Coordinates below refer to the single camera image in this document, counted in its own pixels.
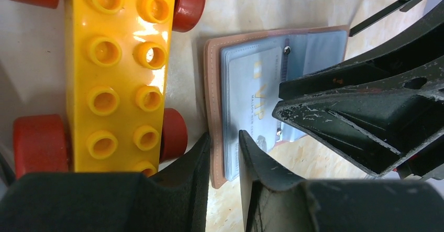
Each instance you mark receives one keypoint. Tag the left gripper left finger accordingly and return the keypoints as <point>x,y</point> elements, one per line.
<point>174,199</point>

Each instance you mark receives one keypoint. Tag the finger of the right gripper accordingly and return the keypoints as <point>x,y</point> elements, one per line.
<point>416,51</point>
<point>393,123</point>

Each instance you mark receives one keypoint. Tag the brown leather card holder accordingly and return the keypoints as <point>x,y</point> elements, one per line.
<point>304,51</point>

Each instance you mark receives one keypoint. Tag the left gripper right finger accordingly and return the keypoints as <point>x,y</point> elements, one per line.
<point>276,199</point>

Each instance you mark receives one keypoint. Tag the silver striped card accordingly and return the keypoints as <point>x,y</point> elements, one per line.
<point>252,79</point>

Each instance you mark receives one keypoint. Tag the yellow toy brick car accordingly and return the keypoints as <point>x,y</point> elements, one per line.
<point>117,54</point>

